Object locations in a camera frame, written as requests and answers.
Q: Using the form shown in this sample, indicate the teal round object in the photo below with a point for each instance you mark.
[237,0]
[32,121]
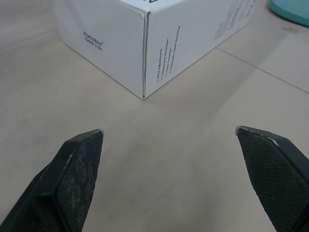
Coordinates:
[290,10]

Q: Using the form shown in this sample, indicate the white cardboard fan box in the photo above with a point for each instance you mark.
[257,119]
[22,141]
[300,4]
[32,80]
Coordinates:
[169,41]

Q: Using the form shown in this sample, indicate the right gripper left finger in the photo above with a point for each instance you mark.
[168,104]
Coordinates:
[72,183]

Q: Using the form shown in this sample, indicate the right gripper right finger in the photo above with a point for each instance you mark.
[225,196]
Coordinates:
[277,174]

